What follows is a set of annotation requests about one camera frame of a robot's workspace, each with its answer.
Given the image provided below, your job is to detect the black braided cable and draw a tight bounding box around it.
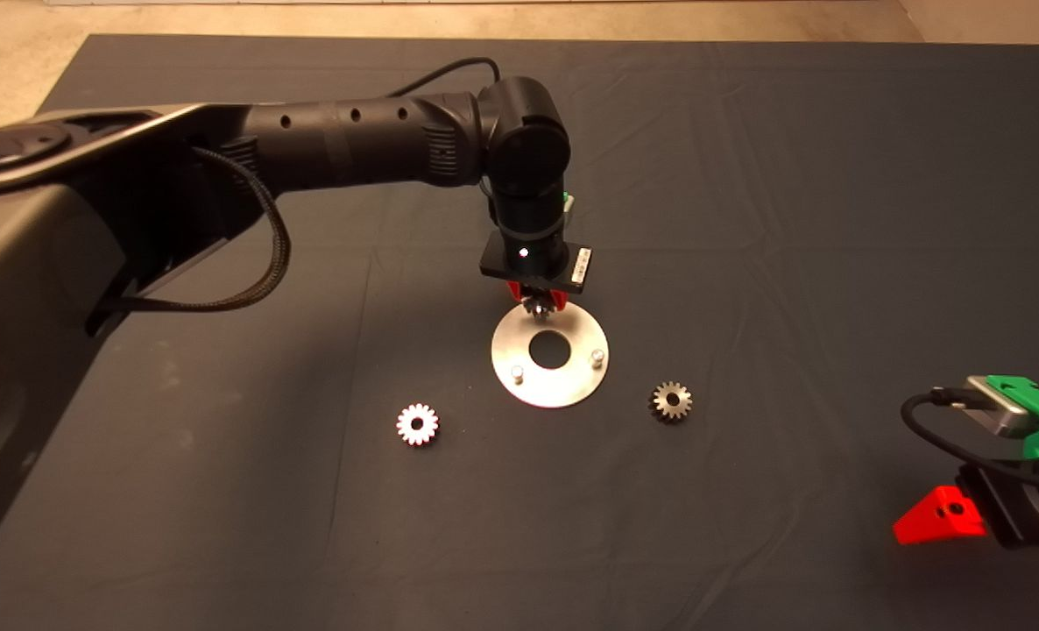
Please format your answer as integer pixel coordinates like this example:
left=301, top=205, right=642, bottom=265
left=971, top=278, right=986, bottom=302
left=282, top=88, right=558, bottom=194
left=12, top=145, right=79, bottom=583
left=99, top=145, right=293, bottom=312

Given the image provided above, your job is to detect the black camera cable with plug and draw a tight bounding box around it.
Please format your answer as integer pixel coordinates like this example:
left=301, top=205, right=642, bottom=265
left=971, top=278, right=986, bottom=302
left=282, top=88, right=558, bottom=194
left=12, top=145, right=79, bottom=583
left=901, top=386, right=1039, bottom=496

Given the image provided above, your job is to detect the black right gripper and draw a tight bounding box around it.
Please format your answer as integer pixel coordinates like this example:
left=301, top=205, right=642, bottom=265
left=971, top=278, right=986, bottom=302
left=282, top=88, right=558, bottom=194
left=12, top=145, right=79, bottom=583
left=893, top=460, right=1039, bottom=551

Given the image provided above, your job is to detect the dark grey table cloth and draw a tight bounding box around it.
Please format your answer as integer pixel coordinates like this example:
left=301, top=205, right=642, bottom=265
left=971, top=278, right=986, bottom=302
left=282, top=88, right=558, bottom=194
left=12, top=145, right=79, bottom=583
left=0, top=33, right=1039, bottom=631

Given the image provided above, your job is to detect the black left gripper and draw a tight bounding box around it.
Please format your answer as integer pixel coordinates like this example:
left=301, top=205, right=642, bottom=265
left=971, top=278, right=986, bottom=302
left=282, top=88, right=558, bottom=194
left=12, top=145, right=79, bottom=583
left=478, top=232, right=593, bottom=310

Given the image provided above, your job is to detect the thin black cable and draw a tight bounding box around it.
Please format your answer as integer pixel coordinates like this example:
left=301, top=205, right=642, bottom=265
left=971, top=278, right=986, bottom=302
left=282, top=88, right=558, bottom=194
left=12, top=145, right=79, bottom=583
left=388, top=57, right=501, bottom=99

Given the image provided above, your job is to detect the round metal carrier plate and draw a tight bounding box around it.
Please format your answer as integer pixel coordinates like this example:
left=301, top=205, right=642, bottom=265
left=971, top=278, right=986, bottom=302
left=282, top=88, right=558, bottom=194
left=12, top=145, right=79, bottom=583
left=491, top=304, right=610, bottom=409

